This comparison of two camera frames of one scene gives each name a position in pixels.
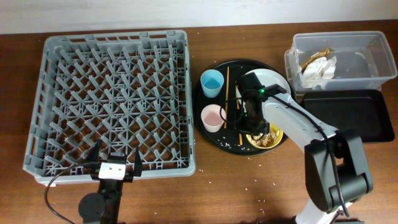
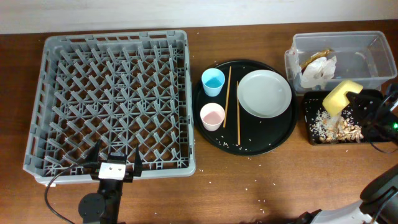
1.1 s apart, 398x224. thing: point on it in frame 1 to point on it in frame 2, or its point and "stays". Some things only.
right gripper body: x=252 y=124 to x=385 y=124
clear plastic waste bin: x=338 y=61 stays
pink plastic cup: x=211 y=117 stays
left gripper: x=128 y=175 stays
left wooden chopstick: x=227 y=97 stays
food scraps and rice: x=267 y=139 to x=342 y=129
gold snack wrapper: x=320 y=54 stays
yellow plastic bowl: x=272 y=137 to x=336 y=101
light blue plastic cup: x=212 y=81 stays
